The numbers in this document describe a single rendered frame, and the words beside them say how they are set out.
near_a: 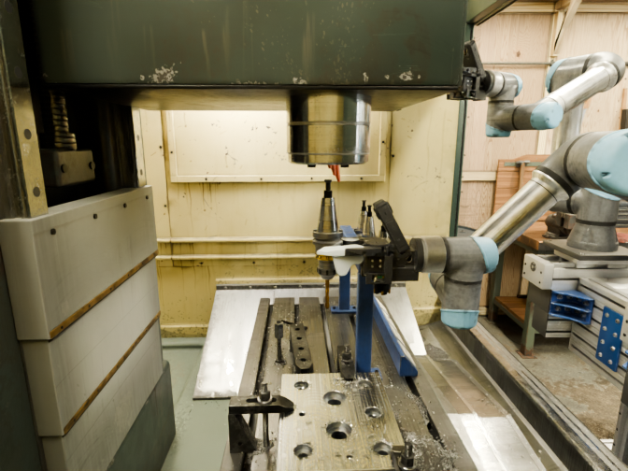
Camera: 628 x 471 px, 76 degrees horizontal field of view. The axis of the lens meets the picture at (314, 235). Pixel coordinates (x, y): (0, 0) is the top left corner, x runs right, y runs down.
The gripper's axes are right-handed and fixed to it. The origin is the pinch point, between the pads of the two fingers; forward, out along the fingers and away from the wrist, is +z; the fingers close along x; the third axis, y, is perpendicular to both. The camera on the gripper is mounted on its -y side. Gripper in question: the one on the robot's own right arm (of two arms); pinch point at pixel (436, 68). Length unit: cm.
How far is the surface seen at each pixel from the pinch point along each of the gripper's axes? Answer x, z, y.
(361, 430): -30, 48, 72
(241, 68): -18, 64, 8
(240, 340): 63, 35, 98
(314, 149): -20, 52, 21
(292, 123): -15, 53, 16
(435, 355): 21, -34, 105
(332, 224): -17, 46, 35
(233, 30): -18, 65, 3
